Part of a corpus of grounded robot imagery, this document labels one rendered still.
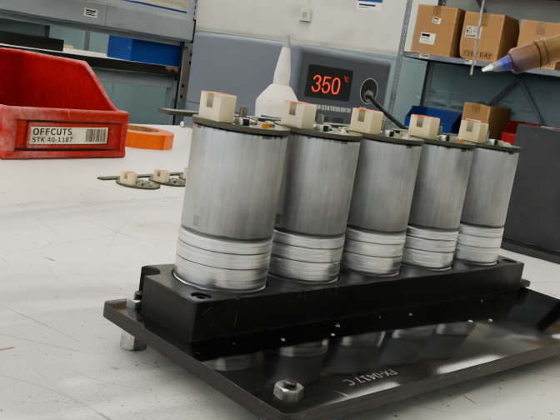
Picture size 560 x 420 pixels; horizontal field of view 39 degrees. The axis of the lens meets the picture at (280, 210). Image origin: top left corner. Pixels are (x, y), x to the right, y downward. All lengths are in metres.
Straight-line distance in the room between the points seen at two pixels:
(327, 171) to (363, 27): 5.37
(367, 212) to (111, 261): 0.10
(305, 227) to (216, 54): 0.52
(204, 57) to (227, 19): 5.56
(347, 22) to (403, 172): 5.42
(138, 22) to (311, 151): 3.07
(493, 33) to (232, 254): 4.52
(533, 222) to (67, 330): 0.28
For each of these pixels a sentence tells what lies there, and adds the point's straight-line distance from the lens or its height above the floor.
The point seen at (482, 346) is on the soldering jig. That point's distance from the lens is 0.23.
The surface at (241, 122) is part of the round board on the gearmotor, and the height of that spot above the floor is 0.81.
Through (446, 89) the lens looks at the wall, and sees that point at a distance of 5.23.
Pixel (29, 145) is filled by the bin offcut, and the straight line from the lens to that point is 0.49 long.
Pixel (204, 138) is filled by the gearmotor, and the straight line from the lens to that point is 0.19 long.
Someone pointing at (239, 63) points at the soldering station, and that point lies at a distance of 0.70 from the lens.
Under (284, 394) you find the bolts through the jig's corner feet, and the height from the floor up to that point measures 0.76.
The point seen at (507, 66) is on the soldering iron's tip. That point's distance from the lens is 0.26.
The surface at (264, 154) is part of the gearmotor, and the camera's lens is 0.19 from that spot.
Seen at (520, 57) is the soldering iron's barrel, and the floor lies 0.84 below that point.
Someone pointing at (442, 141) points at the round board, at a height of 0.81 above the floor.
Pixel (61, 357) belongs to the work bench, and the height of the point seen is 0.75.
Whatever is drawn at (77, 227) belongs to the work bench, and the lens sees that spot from 0.33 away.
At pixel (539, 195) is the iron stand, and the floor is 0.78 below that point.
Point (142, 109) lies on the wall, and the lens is 6.29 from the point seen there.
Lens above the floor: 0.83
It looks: 10 degrees down
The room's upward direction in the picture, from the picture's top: 9 degrees clockwise
